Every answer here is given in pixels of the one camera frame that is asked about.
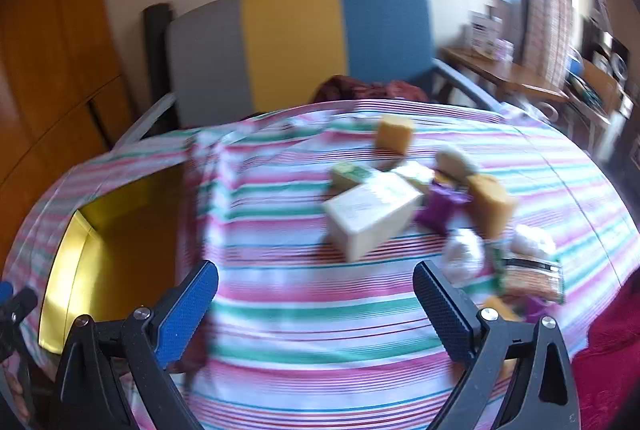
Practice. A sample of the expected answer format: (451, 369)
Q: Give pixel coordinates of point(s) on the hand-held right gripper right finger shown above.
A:
(445, 310)

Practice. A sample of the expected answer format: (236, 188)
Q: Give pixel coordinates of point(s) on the white snack packet green label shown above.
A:
(462, 257)

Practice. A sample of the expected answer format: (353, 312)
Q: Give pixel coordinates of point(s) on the red blanket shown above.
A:
(610, 360)

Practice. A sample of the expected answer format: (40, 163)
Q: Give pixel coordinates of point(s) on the pale green packet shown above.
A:
(416, 174)

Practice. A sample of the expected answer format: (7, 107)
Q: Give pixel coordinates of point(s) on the white plastic packet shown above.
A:
(532, 242)

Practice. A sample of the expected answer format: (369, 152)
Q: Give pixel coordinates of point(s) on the small purple packet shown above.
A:
(536, 307)

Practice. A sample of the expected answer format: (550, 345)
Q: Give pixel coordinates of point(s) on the striped tablecloth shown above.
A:
(310, 335)

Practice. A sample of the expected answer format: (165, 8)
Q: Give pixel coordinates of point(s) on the grey yellow blue chair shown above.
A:
(290, 49)

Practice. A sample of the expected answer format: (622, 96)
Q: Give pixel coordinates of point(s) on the yellow packet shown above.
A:
(500, 307)

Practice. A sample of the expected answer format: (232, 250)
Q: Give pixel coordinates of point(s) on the small green carton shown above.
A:
(350, 176)

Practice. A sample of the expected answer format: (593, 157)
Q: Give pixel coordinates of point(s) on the wooden wardrobe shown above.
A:
(55, 59)

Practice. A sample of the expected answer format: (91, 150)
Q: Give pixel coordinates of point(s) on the wooden board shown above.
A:
(600, 82)

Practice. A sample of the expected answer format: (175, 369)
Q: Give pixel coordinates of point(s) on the white folding table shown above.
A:
(597, 119)

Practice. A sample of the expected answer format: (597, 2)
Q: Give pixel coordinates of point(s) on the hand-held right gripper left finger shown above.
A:
(185, 310)

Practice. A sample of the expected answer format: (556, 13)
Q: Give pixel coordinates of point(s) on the wooden desk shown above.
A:
(505, 74)

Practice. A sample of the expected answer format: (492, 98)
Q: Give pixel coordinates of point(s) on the dark red cloth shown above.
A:
(355, 88)

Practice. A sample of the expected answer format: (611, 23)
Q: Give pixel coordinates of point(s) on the large cream carton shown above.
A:
(372, 217)

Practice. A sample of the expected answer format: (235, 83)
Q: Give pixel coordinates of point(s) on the beige scrub sponge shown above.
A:
(456, 163)

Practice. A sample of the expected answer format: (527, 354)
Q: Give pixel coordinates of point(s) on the clear plastic snack bag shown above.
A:
(532, 280)

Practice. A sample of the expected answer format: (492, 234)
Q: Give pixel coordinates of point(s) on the gold box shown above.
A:
(110, 260)

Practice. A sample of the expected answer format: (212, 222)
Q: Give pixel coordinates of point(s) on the white appliance carton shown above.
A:
(484, 32)

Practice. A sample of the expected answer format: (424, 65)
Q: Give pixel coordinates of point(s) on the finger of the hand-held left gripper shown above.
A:
(22, 305)

